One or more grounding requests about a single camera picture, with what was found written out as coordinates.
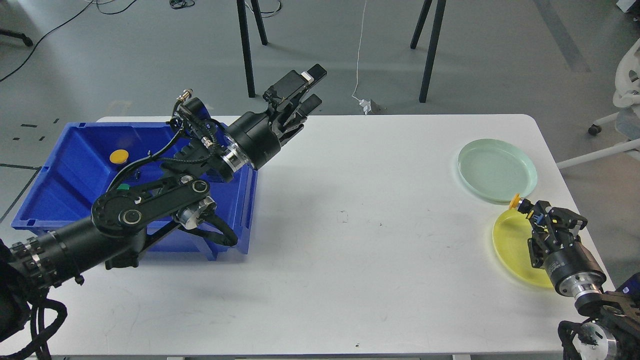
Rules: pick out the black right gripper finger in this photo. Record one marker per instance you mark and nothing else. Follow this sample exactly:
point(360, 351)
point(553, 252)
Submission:
point(563, 223)
point(538, 246)

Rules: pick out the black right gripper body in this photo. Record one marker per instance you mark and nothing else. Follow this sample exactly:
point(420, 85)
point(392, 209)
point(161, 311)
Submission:
point(573, 270)

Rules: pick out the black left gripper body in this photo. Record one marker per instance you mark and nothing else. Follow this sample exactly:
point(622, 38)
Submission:
point(256, 137)

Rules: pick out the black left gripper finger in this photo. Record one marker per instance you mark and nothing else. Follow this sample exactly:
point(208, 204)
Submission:
point(292, 88)
point(296, 120)

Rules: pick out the yellow push button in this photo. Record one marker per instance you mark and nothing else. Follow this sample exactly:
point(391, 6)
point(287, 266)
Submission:
point(534, 212)
point(121, 159)

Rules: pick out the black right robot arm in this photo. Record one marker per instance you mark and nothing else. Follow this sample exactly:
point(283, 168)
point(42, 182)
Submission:
point(611, 330)

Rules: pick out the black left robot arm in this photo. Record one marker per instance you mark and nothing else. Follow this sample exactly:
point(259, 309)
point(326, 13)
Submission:
point(147, 200)

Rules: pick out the yellow plate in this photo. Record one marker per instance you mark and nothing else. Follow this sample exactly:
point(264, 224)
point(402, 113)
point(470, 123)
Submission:
point(510, 234)

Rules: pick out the light green plate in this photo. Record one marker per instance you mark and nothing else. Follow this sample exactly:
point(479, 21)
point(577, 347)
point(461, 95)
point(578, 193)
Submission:
point(496, 170)

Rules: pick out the yellow push button in bin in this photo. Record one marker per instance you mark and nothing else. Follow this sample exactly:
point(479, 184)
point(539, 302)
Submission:
point(121, 159)

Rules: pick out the black tripod legs left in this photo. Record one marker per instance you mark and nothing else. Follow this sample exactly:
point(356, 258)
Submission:
point(243, 26)

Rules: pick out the black tripod legs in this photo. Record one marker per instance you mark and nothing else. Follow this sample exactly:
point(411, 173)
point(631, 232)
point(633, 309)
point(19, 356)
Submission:
point(435, 33)
point(243, 26)

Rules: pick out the white office chair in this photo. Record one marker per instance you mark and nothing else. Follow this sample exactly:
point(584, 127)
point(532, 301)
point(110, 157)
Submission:
point(626, 98)

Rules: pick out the black tripod legs right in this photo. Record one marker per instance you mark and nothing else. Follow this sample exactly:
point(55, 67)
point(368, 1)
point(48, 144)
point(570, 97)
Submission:
point(435, 33)

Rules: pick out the blue plastic bin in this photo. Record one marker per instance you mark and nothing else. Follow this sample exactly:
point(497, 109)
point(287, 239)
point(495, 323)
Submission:
point(79, 170)

